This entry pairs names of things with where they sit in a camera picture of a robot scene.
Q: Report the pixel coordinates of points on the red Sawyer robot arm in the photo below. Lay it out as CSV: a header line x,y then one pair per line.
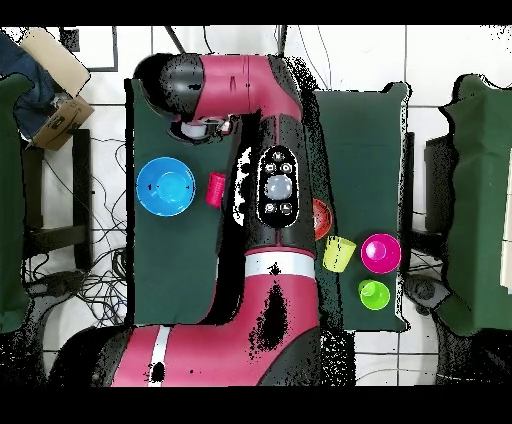
x,y
240,320

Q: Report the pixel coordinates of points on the red cup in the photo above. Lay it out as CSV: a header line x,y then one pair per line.
x,y
216,190

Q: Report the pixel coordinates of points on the blue bowl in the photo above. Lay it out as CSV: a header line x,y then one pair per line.
x,y
165,186

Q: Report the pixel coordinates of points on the black tripod leg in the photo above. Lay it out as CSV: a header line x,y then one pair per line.
x,y
174,39
282,40

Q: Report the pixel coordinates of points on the small orange-red bowl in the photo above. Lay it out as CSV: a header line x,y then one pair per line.
x,y
322,219

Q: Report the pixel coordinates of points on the dark green tablecloth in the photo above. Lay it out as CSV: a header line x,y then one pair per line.
x,y
360,160

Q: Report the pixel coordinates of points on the brown cardboard box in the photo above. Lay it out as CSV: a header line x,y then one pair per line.
x,y
60,124

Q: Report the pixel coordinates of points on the beige box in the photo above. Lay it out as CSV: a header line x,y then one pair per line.
x,y
56,60

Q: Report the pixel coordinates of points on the yellow cup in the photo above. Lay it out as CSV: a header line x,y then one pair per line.
x,y
339,254

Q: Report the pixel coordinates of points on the dark blue cloth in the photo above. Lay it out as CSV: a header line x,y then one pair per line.
x,y
28,96

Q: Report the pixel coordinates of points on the small crimson bowl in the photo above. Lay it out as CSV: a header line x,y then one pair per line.
x,y
380,253

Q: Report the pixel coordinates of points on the green cloth covered table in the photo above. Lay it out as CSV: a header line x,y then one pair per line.
x,y
10,200
480,200

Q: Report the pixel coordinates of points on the green cup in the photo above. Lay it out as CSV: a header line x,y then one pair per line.
x,y
375,296

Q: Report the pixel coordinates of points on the black stool frame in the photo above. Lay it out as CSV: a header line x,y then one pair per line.
x,y
82,180

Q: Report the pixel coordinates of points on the grey pedestal foot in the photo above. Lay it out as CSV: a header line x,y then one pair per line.
x,y
60,284
426,292

